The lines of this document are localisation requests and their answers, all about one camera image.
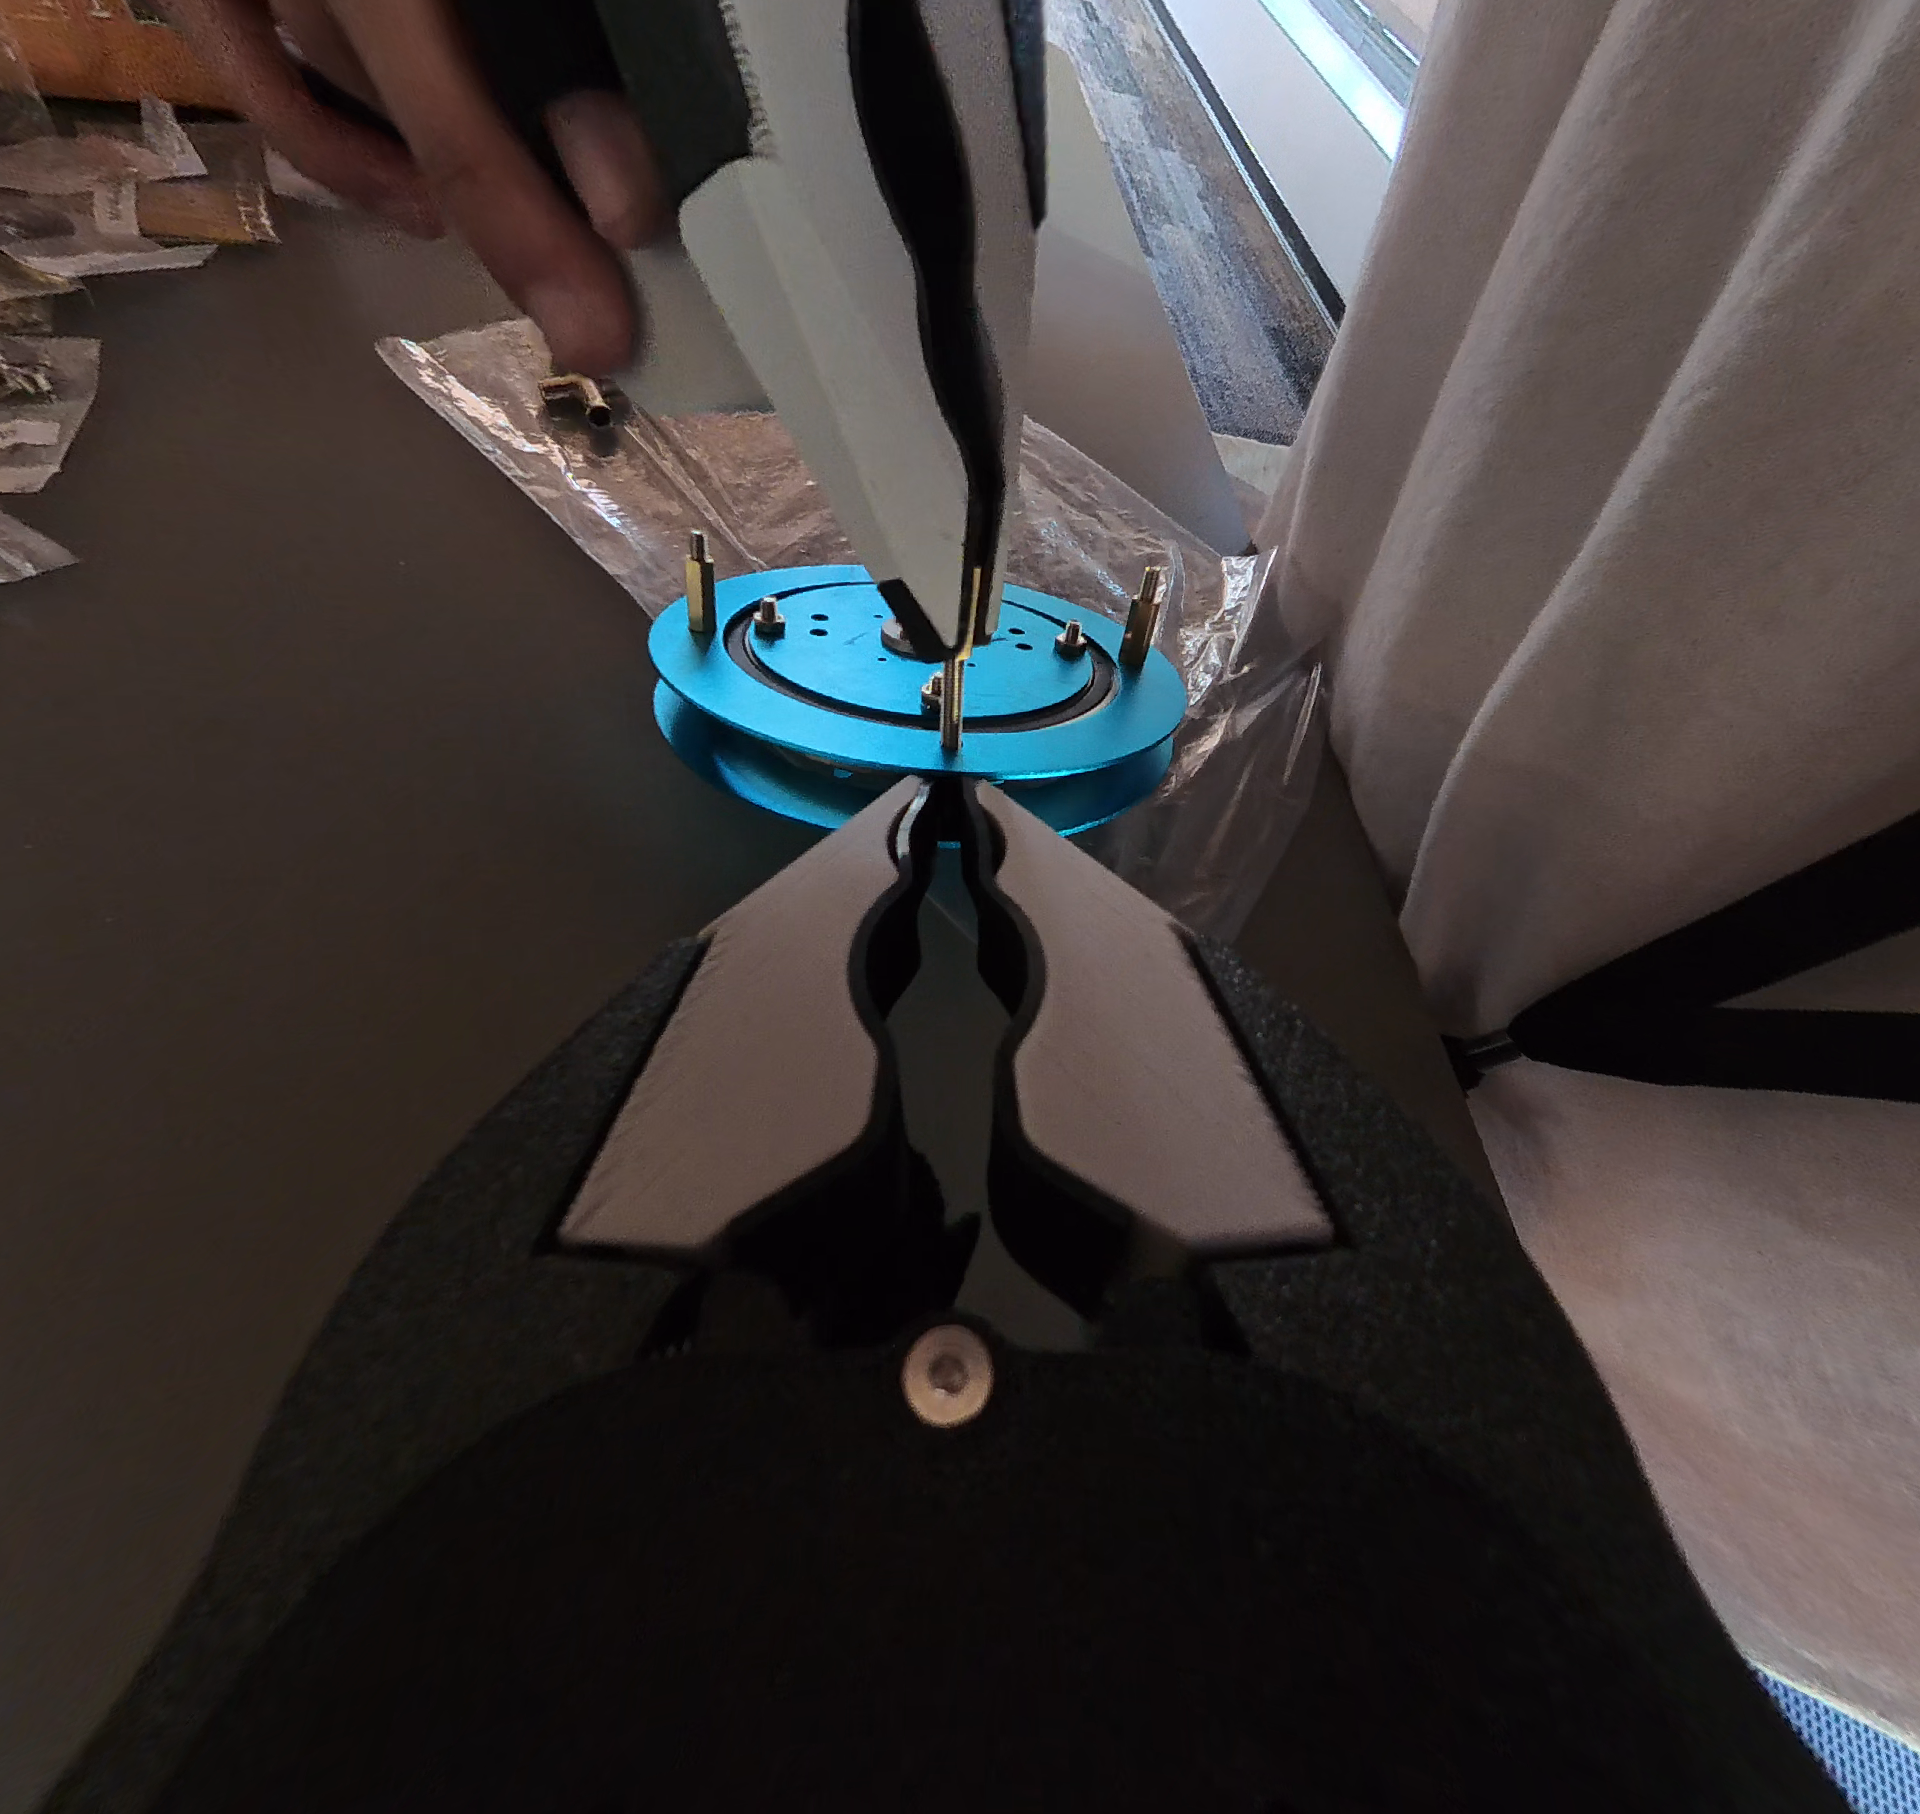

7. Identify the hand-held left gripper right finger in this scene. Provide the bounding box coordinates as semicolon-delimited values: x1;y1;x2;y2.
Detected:
956;776;1337;1258

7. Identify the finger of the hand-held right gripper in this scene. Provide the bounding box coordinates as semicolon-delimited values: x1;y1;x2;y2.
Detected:
626;0;984;633
897;0;1052;637

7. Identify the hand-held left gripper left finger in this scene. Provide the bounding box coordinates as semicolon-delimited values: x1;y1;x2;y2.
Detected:
556;776;945;1250

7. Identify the blue round metal turntable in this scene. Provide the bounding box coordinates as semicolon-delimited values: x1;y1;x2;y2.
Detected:
648;567;1190;838

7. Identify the grey desk with wooden edge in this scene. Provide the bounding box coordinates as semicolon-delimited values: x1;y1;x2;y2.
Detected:
0;0;1502;1814

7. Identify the person's right hand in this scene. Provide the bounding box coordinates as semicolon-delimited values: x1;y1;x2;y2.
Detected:
221;0;673;372

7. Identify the clear plastic bag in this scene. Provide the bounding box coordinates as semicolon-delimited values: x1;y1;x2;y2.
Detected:
374;317;1325;946

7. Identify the orange white cardboard box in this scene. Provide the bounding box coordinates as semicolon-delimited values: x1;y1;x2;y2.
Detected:
0;0;286;249

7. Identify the pile of small hardware bags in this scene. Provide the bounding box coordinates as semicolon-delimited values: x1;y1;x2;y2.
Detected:
0;89;286;589

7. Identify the person's beige shirt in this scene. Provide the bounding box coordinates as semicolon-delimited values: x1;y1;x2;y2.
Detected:
1246;0;1920;1703

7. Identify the black mesh office chair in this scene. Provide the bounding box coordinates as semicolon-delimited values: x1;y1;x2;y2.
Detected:
1754;1662;1920;1814

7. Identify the black shoulder strap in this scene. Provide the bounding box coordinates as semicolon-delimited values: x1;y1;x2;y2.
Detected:
1443;814;1920;1099

